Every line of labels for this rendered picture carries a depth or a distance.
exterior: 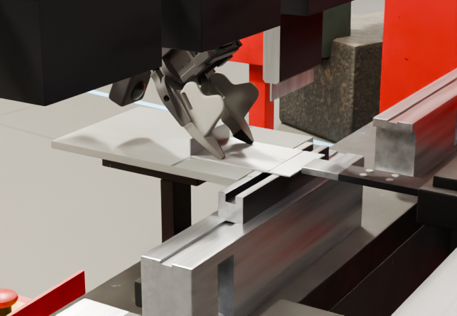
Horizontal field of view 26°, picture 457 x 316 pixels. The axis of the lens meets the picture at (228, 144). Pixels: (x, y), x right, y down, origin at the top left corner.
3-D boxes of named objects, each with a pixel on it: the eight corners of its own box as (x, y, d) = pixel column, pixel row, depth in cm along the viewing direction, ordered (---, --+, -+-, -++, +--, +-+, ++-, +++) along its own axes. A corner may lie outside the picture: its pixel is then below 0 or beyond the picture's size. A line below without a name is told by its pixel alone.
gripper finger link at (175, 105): (181, 121, 110) (151, 54, 112) (173, 128, 111) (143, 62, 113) (209, 119, 113) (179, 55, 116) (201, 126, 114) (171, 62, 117)
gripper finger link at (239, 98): (278, 124, 114) (224, 64, 113) (244, 149, 118) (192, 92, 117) (286, 112, 117) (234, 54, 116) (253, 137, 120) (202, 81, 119)
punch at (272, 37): (305, 80, 115) (307, -2, 112) (320, 83, 114) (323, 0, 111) (262, 100, 107) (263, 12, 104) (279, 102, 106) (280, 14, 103)
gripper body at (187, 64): (211, 62, 109) (151, -27, 110) (164, 102, 114) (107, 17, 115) (247, 49, 115) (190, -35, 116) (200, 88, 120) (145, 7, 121)
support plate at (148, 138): (139, 113, 134) (139, 106, 134) (313, 144, 121) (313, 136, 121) (50, 148, 119) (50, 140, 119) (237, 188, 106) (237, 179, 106)
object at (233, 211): (306, 165, 120) (306, 141, 119) (328, 169, 118) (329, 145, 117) (217, 219, 103) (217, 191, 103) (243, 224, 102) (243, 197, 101)
